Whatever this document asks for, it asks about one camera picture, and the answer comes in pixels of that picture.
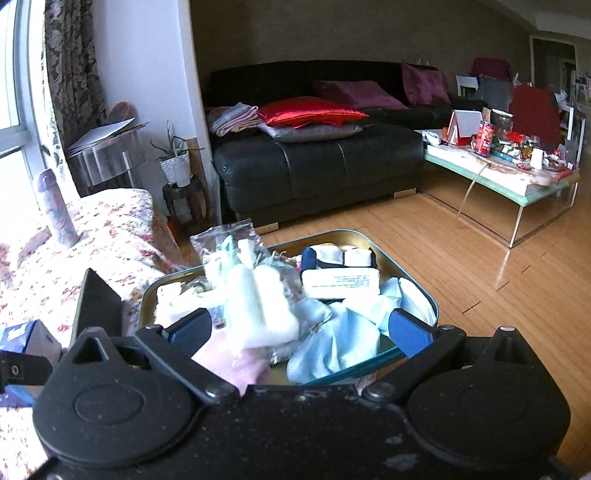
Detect red can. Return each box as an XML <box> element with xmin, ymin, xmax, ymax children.
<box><xmin>471</xmin><ymin>120</ymin><xmax>496</xmax><ymax>158</ymax></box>

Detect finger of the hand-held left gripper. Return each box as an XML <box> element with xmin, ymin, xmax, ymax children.
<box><xmin>0</xmin><ymin>350</ymin><xmax>52</xmax><ymax>393</ymax></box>

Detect red chair cover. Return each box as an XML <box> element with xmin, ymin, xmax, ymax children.
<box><xmin>508</xmin><ymin>84</ymin><xmax>563</xmax><ymax>151</ymax></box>

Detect dark wooden stool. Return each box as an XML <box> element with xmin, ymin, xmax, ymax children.
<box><xmin>161</xmin><ymin>178</ymin><xmax>211</xmax><ymax>232</ymax></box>

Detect light blue cloth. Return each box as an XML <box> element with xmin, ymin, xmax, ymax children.
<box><xmin>286</xmin><ymin>299</ymin><xmax>394</xmax><ymax>385</ymax></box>

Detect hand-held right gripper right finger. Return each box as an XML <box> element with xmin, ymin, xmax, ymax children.
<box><xmin>362</xmin><ymin>308</ymin><xmax>536</xmax><ymax>402</ymax></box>

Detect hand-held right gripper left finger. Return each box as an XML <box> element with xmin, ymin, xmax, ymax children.
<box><xmin>69</xmin><ymin>308</ymin><xmax>241</xmax><ymax>407</ymax></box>

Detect white soft pad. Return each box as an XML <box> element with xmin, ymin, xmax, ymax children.
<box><xmin>156</xmin><ymin>281</ymin><xmax>222</xmax><ymax>326</ymax></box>

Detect upright purple cushion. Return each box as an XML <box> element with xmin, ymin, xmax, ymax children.
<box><xmin>401</xmin><ymin>62</ymin><xmax>452</xmax><ymax>108</ymax></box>

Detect clear plastic packet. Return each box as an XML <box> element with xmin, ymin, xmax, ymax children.
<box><xmin>190</xmin><ymin>223</ymin><xmax>271</xmax><ymax>282</ymax></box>

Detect potted plant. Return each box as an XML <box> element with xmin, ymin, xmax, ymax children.
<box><xmin>150</xmin><ymin>121</ymin><xmax>206</xmax><ymax>188</ymax></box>

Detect black leather sofa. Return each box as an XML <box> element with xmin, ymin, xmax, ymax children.
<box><xmin>203</xmin><ymin>60</ymin><xmax>490</xmax><ymax>224</ymax></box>

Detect white folded card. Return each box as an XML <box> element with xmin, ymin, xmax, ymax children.
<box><xmin>447</xmin><ymin>110</ymin><xmax>485</xmax><ymax>146</ymax></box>

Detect teal metal tin tray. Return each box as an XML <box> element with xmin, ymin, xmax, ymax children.
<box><xmin>136</xmin><ymin>229</ymin><xmax>440</xmax><ymax>386</ymax></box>

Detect light blue face mask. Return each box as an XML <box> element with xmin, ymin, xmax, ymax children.
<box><xmin>381</xmin><ymin>277</ymin><xmax>437</xmax><ymax>326</ymax></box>

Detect black triangular stand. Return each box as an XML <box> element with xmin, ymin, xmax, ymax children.
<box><xmin>69</xmin><ymin>268</ymin><xmax>124</xmax><ymax>347</ymax></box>

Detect red cushion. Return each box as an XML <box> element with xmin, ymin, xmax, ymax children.
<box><xmin>256</xmin><ymin>97</ymin><xmax>370</xmax><ymax>127</ymax></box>

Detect glass coffee table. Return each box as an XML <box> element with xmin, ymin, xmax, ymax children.
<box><xmin>422</xmin><ymin>129</ymin><xmax>581</xmax><ymax>250</ymax></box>

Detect grey cushion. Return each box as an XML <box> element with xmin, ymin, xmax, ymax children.
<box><xmin>259</xmin><ymin>121</ymin><xmax>363</xmax><ymax>143</ymax></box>

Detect clear acrylic side table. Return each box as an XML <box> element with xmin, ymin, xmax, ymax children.
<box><xmin>65</xmin><ymin>117</ymin><xmax>151</xmax><ymax>195</ymax></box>

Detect floral curtain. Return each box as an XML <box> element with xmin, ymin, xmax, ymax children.
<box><xmin>44</xmin><ymin>0</ymin><xmax>109</xmax><ymax>153</ymax></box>

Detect blue tissue pack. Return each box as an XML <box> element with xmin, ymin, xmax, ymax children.
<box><xmin>0</xmin><ymin>320</ymin><xmax>63</xmax><ymax>408</ymax></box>

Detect glass jar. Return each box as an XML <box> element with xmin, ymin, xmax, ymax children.
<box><xmin>490</xmin><ymin>110</ymin><xmax>514</xmax><ymax>140</ymax></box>

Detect flat purple cushion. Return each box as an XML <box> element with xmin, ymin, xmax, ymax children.
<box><xmin>313</xmin><ymin>80</ymin><xmax>409</xmax><ymax>110</ymax></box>

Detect floral bed sheet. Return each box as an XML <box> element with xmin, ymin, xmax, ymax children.
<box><xmin>0</xmin><ymin>188</ymin><xmax>195</xmax><ymax>480</ymax></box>

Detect white printed pack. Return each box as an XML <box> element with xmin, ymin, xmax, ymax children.
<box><xmin>300</xmin><ymin>268</ymin><xmax>382</xmax><ymax>303</ymax></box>

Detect pink cloth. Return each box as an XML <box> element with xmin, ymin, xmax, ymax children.
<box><xmin>191</xmin><ymin>330</ymin><xmax>273</xmax><ymax>386</ymax></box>

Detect purple water bottle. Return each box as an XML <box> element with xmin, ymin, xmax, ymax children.
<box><xmin>37</xmin><ymin>168</ymin><xmax>81</xmax><ymax>245</ymax></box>

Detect folded pink towel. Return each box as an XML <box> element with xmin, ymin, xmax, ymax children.
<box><xmin>205</xmin><ymin>102</ymin><xmax>260</xmax><ymax>137</ymax></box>

